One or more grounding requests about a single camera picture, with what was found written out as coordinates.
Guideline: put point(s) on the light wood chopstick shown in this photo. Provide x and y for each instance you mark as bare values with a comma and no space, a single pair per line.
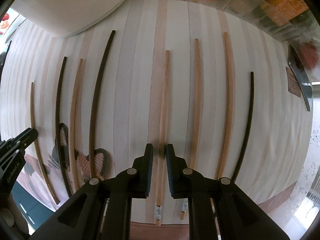
163,128

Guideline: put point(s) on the dark smartphone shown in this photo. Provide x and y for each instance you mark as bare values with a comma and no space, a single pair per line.
299,72

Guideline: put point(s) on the black chopstick on mat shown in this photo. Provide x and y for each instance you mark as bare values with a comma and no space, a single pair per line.
95,103

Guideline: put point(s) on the fruit sticker strip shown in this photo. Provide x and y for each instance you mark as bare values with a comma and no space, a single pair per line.
10,22

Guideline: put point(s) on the white utensil holder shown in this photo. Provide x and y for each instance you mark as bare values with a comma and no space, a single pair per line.
64,18

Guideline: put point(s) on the tan wooden chopstick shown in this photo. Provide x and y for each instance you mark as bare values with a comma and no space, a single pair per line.
197,115

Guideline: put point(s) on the brown wooden chopstick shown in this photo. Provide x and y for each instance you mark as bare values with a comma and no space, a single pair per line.
230,105

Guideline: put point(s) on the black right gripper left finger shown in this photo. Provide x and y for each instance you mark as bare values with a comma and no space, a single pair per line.
135,182

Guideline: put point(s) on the thin black chopstick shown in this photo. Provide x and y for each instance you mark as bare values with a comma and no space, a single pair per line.
247,130

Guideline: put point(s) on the brown leather mat label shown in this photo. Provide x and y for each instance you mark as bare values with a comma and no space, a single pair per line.
293,86

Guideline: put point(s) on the dark brown chopstick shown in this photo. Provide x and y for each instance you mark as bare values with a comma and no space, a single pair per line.
57,127

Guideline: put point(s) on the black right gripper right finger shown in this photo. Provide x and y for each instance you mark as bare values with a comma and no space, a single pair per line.
185,182

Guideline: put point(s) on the plastic bag with red item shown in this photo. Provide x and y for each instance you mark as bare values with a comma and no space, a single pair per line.
309,56

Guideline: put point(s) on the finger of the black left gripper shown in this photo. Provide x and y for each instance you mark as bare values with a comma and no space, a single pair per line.
24,139

